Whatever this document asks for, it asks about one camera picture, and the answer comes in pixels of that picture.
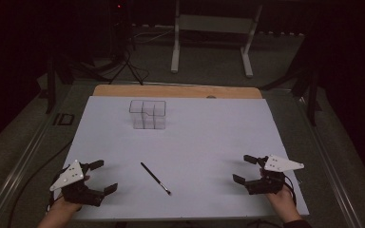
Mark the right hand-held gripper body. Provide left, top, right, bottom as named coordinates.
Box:
left=244, top=154, right=305, bottom=196

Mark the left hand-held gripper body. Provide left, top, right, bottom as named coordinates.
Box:
left=48, top=160, right=106, bottom=208

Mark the person's left hand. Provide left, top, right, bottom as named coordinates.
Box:
left=48, top=174, right=91, bottom=214

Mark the person's right hand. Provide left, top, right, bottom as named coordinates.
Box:
left=259, top=168, right=298, bottom=223

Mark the thin black brush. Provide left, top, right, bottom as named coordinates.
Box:
left=140, top=161, right=172, bottom=197

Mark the white table sheet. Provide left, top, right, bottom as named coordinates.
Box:
left=54, top=95, right=310, bottom=220

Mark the clear acrylic organizer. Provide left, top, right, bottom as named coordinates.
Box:
left=128, top=99, right=167, bottom=130

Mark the black stand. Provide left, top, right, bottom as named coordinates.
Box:
left=45, top=55, right=76, bottom=115
left=260, top=60, right=323, bottom=127

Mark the black tripod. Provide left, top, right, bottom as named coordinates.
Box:
left=106, top=0, right=150, bottom=86

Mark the white metal stand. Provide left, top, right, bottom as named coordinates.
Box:
left=170, top=0, right=264, bottom=79

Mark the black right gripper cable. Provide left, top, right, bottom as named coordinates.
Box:
left=283, top=173, right=299, bottom=207

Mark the black floor cable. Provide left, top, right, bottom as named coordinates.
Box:
left=7, top=139, right=74, bottom=228

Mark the black rectangular bracket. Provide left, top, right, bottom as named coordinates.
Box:
left=52, top=112, right=76, bottom=127

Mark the metal floor rail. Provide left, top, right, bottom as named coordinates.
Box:
left=293, top=88, right=365, bottom=228
left=0, top=122, right=55, bottom=228

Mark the white floor cable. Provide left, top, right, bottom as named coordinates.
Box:
left=132, top=28, right=176, bottom=45

